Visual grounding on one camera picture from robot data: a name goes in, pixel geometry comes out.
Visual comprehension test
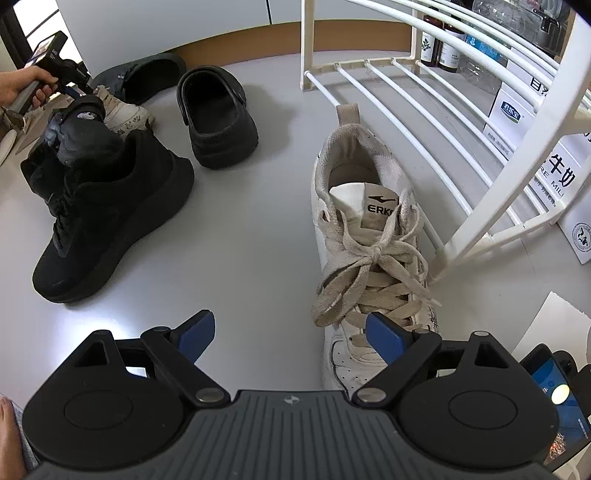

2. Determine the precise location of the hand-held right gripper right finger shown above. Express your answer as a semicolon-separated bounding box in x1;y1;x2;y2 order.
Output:
347;312;513;407

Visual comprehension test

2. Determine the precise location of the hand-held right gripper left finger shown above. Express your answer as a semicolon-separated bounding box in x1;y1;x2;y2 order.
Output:
69;310;232;407

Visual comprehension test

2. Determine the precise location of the white lace-up sneaker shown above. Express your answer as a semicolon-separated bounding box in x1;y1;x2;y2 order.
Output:
310;104;443;393
93;85;156;136

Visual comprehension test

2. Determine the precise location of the black lace-up sneaker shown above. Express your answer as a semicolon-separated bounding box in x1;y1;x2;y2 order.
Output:
20;129;195;304

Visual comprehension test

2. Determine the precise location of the dark grey buckle clog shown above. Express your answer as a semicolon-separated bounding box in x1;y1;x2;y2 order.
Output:
91;52;187;106

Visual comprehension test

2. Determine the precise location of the black chunky rubber clog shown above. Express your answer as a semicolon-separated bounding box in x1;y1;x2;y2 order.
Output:
177;66;259;169

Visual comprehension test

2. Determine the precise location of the white wire shoe rack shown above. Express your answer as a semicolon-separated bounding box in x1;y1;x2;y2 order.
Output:
300;0;591;282

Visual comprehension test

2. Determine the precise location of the person's left hand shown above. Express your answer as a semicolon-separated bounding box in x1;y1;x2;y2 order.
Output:
0;68;60;106

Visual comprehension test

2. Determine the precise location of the black framed glass door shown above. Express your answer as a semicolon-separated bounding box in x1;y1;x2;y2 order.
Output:
11;0;44;49

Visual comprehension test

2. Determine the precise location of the white paper sheet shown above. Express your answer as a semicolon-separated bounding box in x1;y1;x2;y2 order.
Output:
512;292;591;365

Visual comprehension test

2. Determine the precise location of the black smartphone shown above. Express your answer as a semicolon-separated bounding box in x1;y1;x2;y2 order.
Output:
521;344;591;472

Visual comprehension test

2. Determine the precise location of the person's leg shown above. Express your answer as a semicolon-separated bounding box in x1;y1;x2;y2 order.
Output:
0;383;28;480

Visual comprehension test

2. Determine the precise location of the white milk carton case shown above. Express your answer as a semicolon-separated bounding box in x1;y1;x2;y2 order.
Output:
526;131;591;266

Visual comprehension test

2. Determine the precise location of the white box blue logo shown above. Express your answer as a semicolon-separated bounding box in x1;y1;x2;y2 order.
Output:
482;85;548;160

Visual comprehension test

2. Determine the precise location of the white printed box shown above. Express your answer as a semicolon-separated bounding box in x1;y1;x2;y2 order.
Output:
501;58;573;112

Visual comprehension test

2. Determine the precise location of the clear plastic water bottle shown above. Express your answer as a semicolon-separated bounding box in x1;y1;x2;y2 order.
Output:
457;25;518;93

